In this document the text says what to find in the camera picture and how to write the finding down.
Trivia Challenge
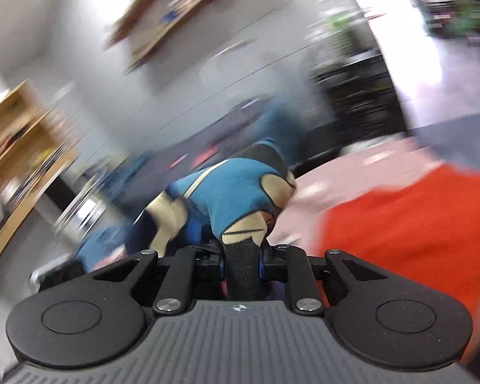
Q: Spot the navy cartoon mouse sweater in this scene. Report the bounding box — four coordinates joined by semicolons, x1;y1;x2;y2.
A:
124;139;296;301

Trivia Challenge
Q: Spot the pink polka dot bedspread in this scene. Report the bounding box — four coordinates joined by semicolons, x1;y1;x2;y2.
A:
75;135;457;272

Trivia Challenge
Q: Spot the white monitor machine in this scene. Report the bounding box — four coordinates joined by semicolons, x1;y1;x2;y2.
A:
53;171;124;244

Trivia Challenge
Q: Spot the orange knit garment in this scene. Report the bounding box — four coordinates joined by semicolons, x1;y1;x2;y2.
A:
313;164;480;360

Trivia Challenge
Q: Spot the black metal shelf rack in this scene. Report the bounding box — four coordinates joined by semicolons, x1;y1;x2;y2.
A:
308;5;409;148

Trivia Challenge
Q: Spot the wooden wall shelf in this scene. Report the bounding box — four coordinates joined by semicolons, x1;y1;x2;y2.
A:
0;0;232;256

